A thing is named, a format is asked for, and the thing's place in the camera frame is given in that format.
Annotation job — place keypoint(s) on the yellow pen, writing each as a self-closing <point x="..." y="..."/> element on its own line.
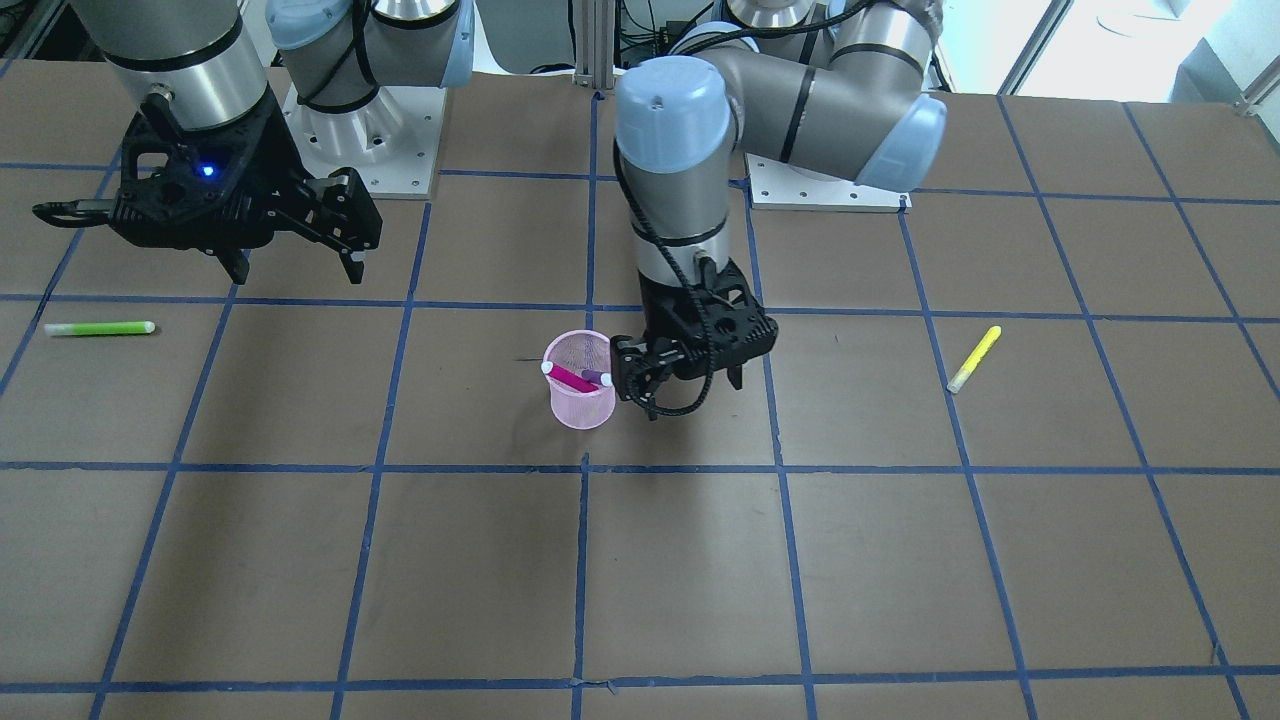
<point x="973" y="360"/>

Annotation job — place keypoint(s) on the purple pen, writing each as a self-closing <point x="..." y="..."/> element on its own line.
<point x="601" y="379"/>

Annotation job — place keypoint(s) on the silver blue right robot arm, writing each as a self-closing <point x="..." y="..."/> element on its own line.
<point x="339" y="53"/>

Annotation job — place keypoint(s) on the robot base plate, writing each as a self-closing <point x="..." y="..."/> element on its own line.
<point x="393" y="142"/>

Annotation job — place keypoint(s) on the green pen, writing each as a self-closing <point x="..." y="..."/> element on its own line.
<point x="99" y="329"/>

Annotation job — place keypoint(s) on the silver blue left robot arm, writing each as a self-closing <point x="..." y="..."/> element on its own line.
<point x="834" y="88"/>

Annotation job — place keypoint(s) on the pink mesh cup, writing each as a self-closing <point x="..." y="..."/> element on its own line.
<point x="577" y="366"/>

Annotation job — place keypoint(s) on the pink pen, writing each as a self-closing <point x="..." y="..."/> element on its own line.
<point x="567" y="378"/>

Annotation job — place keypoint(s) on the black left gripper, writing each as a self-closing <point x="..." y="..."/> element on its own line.
<point x="663" y="302"/>

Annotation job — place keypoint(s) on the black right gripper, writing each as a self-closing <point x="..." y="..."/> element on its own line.
<point x="273" y="152"/>

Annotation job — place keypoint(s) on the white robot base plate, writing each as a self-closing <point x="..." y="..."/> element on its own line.
<point x="777" y="186"/>

